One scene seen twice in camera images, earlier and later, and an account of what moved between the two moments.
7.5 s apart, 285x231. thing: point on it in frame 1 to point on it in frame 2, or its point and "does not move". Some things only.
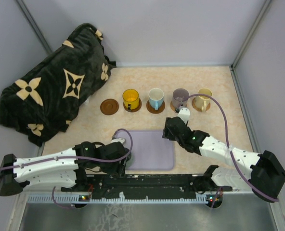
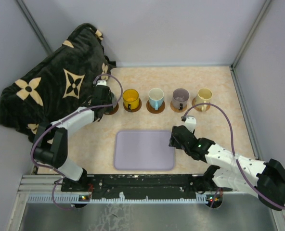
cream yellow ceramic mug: x=202 y=102 does not move
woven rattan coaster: x=199 y=109 does not move
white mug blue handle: x=156 y=96 does not move
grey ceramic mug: x=130 y=160 to x=113 y=100
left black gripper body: x=113 y=168 to x=109 y=101
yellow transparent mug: x=131 y=99 does not move
